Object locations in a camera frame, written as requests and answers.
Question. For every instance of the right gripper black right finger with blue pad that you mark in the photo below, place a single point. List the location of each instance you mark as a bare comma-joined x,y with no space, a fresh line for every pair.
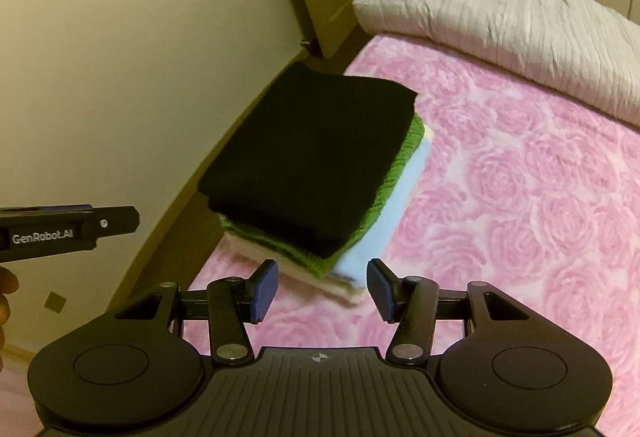
411,304

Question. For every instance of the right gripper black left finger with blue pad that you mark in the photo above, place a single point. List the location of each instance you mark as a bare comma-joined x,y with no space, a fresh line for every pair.
234,302

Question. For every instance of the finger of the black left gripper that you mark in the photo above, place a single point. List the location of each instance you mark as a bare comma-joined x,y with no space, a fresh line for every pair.
107,221

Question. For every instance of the black garment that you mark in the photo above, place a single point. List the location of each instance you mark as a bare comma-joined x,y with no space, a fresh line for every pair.
305,166

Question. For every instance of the person's left hand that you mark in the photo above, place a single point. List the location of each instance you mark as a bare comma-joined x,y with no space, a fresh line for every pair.
8,285

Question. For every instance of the cream folded cloth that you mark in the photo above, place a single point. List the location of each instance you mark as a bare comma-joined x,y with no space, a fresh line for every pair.
259,251

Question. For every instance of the light blue folded cloth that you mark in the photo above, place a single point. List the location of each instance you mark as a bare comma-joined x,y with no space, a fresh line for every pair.
351,267

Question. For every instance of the green folded cloth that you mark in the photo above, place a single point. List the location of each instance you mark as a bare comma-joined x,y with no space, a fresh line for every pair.
320,265

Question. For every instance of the pink floral blanket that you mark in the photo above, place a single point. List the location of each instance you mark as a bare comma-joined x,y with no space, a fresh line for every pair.
528,190

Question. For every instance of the white ribbed duvet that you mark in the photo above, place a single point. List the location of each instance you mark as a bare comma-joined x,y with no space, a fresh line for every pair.
578,47

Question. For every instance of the square wall sticker lower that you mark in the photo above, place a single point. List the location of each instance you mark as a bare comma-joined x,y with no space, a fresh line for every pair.
55,302

